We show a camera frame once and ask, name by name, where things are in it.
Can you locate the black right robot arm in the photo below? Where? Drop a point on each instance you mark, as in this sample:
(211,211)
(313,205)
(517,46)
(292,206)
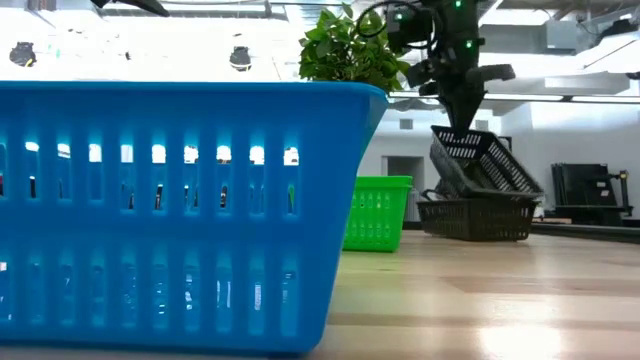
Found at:
(457,25)

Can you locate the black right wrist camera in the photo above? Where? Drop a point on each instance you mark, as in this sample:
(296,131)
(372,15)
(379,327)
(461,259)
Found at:
(410,27)

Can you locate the black metal table frame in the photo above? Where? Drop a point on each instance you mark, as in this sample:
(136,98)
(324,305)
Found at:
(585,232)

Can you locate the green plastic basket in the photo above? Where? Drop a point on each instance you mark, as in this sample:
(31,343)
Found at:
(377,215)

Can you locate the black plastic basket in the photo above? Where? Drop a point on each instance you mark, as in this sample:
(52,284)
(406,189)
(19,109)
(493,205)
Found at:
(477,220)
(480,160)

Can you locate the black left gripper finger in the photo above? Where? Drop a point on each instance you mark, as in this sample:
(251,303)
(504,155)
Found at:
(140,5)

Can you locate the black ceiling dome fixture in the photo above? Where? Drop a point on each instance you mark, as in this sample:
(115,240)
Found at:
(240,57)
(22,54)

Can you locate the blue plastic basket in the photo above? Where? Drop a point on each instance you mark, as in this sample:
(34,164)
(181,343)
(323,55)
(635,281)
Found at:
(175,230)

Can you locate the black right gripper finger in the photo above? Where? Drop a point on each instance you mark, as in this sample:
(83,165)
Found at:
(452,107)
(470,107)

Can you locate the green leafy plant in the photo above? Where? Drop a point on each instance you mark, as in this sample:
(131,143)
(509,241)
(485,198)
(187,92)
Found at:
(345,50)

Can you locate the black equipment rack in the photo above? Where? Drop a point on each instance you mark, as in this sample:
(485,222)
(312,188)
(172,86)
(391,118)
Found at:
(587,192)

